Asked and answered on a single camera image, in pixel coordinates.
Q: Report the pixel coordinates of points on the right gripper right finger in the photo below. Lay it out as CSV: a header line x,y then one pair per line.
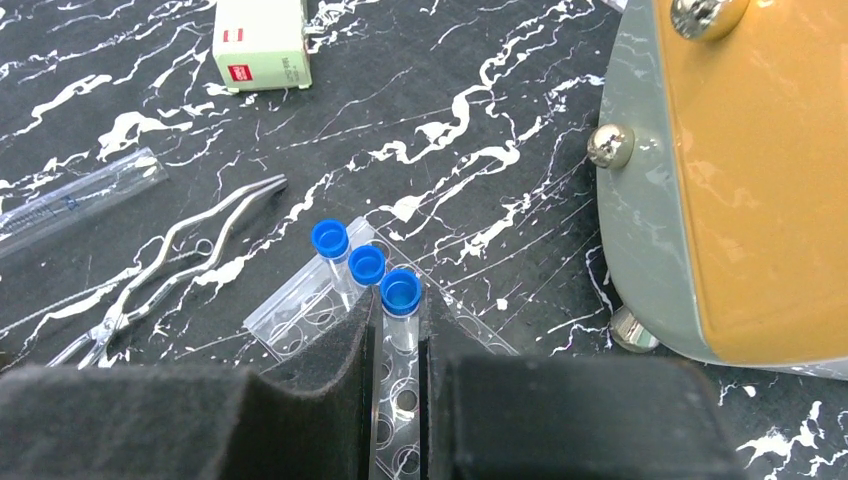
x,y
487,416

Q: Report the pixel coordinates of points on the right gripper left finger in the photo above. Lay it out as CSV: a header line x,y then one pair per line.
x,y
133,422

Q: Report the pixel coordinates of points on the blue capped test tube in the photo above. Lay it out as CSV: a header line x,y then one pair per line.
x,y
367,265
330,239
400,294

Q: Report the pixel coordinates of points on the clear graduated cylinder blue base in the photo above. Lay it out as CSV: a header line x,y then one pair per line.
x,y
80,199

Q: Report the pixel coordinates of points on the clear test tube rack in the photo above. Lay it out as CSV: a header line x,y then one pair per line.
x,y
340,402

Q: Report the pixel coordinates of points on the round cream drawer cabinet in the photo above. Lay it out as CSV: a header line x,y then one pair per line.
x,y
721,156

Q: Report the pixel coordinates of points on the small cream cardboard box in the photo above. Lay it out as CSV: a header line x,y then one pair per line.
x,y
261,44

